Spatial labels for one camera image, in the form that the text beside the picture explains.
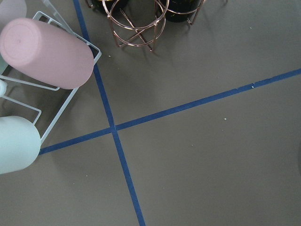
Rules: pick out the dark glass wine bottle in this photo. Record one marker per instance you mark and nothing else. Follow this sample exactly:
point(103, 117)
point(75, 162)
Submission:
point(183, 10)

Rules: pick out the mint green cup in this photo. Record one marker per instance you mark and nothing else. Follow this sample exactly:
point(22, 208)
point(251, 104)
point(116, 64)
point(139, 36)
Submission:
point(19, 143)

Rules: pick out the pale pink cup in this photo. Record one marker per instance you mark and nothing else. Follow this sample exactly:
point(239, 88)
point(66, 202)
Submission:
point(12, 9)

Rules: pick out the copper wire bottle rack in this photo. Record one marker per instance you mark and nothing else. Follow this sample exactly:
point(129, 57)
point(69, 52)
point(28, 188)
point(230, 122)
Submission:
point(137, 23)

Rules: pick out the white wire cup rack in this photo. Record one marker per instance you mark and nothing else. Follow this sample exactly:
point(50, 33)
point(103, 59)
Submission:
point(55, 20)

